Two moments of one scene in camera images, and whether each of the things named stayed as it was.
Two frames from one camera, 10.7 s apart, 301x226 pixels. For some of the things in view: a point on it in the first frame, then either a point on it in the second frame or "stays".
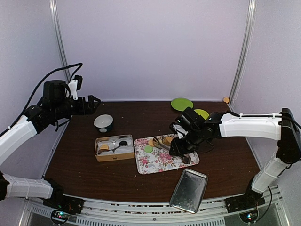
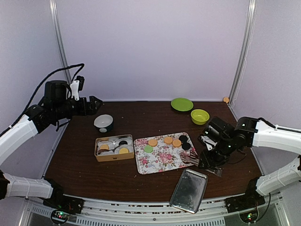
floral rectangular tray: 151,159 stays
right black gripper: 178,149 -> 209,162
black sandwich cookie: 122,143 stays
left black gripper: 91,109 stays
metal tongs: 185,159 -> 192,158
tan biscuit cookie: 104,146 stays
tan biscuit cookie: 150,142 -> 123,150
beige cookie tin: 114,148 stays
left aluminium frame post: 54,9 stays
